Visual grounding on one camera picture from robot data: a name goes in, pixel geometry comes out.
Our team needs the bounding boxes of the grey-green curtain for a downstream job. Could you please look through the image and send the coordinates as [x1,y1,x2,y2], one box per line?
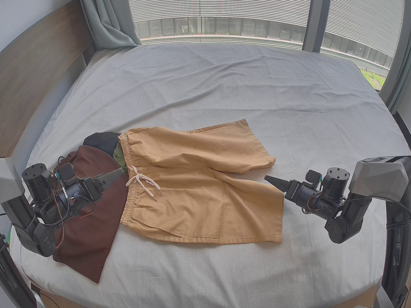
[380,8,411,115]
[76,0,142,51]

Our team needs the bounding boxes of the black garment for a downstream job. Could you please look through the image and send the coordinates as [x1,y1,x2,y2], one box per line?
[83,132,120,156]

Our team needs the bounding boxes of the brown garment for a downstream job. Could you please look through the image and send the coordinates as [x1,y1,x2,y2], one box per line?
[52,145,129,284]

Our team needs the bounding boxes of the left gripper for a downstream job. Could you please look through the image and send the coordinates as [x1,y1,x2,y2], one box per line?
[59,168,125,211]

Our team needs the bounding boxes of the tan shorts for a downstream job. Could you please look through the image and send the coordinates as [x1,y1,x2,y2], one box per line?
[117,118,284,246]

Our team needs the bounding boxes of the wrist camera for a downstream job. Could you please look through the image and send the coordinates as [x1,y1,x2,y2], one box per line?
[305,169,322,185]
[56,165,77,187]

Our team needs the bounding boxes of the green garment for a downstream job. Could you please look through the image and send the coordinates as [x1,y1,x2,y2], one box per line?
[113,141,129,176]

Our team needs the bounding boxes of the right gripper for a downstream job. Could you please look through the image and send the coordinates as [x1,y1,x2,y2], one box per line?
[284,180,322,209]

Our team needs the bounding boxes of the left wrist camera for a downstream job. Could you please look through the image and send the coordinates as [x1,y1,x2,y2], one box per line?
[56,165,77,187]

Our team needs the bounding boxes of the window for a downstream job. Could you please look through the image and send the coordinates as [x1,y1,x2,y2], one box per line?
[124,0,411,90]

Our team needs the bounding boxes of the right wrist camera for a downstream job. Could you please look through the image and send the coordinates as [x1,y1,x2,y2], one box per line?
[305,169,322,185]

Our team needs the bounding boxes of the bed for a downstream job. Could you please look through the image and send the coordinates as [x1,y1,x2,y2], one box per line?
[0,0,411,308]

